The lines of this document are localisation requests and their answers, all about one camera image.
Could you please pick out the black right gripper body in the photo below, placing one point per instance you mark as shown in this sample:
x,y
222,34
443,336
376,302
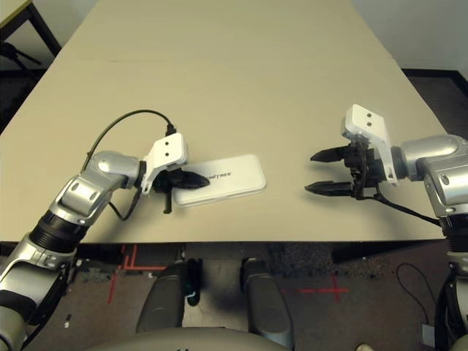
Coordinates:
x,y
365,168

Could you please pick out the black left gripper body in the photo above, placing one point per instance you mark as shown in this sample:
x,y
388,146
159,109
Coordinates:
x,y
168,182

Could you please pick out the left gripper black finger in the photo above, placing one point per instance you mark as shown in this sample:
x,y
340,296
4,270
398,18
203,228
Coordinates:
x,y
169,203
194,180

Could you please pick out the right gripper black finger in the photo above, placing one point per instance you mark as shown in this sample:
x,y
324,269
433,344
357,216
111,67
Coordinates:
x,y
332,188
329,155

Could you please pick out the white Unitree pencil case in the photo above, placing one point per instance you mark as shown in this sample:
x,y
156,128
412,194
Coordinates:
x,y
234,183

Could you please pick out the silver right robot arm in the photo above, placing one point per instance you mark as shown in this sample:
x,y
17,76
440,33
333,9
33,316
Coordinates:
x,y
435,157

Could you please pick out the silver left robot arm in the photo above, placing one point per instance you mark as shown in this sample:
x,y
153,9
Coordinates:
x,y
84,183

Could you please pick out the red floor tape lines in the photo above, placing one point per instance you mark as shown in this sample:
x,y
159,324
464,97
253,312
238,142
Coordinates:
x,y
112,289

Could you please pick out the dark grey robot right leg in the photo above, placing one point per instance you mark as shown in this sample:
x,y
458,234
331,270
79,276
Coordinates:
x,y
267,307

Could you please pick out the silver robot torso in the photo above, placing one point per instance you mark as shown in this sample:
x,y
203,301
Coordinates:
x,y
183,342

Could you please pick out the white clog shoe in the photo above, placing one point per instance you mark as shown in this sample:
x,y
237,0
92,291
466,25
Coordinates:
x,y
365,347

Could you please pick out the small grey box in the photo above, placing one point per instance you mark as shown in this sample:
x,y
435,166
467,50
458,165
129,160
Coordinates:
x,y
427,333

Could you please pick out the black tripod stand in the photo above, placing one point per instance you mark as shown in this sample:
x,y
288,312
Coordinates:
x,y
16,55

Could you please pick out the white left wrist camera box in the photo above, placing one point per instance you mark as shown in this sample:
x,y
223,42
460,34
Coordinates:
x,y
168,150

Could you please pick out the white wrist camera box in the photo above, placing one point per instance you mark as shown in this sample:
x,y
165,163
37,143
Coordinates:
x,y
168,150
365,120

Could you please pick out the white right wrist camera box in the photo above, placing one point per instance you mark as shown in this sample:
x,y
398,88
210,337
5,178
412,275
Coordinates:
x,y
365,120

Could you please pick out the tan side table black frame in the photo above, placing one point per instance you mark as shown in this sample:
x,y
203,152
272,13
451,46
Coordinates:
x,y
11,14

